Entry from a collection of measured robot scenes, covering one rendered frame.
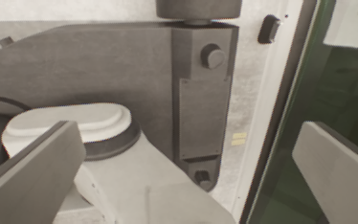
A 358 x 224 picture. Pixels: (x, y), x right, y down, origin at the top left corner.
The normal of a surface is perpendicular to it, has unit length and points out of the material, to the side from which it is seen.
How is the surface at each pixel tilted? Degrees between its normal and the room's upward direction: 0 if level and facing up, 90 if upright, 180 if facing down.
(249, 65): 0
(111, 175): 90
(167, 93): 0
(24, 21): 0
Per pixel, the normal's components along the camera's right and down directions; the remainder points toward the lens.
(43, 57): 0.18, 0.48
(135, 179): 0.00, -0.87
